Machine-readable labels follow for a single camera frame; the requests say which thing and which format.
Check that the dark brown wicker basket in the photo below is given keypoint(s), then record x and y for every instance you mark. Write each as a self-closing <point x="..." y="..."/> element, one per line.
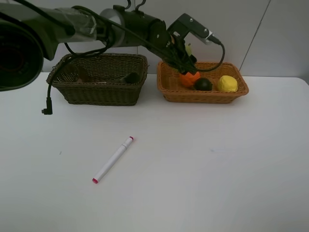
<point x="106" y="67"/>

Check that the green red mango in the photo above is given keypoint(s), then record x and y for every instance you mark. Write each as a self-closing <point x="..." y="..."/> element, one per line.
<point x="188" y="49"/>

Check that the orange wicker basket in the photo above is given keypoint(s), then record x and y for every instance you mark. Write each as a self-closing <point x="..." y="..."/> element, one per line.
<point x="169" y="85"/>

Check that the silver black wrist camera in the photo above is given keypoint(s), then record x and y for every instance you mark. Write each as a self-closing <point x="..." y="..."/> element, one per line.
<point x="186" y="24"/>

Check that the white marker pink caps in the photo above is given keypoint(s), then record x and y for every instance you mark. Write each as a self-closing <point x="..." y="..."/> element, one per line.
<point x="112" y="160"/>

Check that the orange tangerine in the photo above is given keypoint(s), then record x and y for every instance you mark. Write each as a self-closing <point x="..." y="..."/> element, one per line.
<point x="188" y="80"/>

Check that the dark purple mangosteen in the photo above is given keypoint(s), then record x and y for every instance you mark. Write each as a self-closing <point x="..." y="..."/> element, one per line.
<point x="202" y="84"/>

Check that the dark green pump bottle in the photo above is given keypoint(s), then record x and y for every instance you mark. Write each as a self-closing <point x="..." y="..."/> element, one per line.
<point x="132" y="78"/>

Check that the yellow lemon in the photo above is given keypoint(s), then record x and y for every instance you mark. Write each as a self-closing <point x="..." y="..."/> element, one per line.
<point x="227" y="84"/>

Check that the translucent pink plastic cup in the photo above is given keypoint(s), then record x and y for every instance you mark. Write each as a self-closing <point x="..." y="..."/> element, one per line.
<point x="74" y="73"/>

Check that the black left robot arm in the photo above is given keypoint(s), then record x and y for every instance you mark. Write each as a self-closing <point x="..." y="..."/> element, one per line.
<point x="30" y="34"/>

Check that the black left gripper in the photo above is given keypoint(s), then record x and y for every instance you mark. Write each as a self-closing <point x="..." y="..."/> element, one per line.
<point x="169" y="48"/>

